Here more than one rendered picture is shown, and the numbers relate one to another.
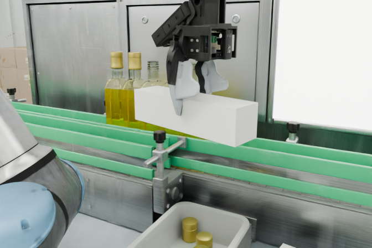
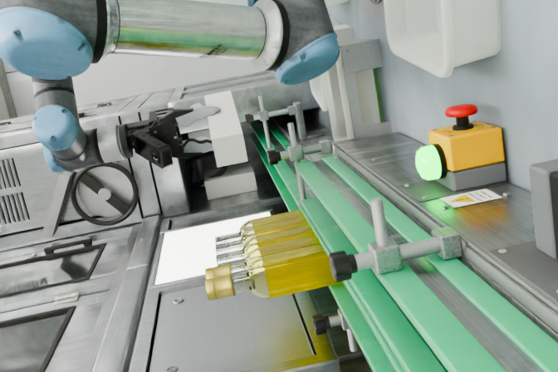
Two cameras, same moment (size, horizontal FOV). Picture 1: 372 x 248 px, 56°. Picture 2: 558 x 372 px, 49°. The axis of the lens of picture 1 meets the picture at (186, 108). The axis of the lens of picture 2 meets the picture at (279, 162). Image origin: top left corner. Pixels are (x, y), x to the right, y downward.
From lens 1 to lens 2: 159 cm
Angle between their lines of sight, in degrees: 104
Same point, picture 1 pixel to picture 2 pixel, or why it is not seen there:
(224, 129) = (221, 95)
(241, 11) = (170, 300)
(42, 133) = (346, 209)
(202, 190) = not seen: hidden behind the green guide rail
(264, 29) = (190, 281)
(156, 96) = (212, 125)
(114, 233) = (413, 122)
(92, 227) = (425, 125)
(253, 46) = not seen: hidden behind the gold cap
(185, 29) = (151, 120)
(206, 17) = (144, 124)
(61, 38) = not seen: outside the picture
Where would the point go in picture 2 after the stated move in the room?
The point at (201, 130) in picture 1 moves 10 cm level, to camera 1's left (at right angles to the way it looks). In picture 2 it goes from (227, 101) to (224, 83)
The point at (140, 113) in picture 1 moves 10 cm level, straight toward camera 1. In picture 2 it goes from (233, 130) to (224, 86)
